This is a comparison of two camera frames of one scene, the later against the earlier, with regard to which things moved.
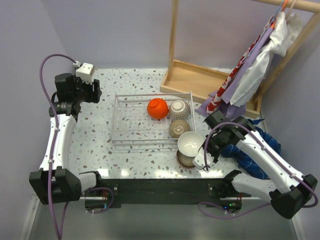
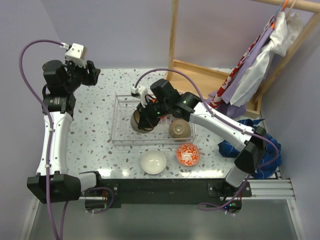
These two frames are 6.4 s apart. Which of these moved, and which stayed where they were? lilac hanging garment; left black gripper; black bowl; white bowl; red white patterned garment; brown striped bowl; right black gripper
Moved: white bowl; right black gripper; left black gripper; brown striped bowl
Stayed: red white patterned garment; lilac hanging garment; black bowl
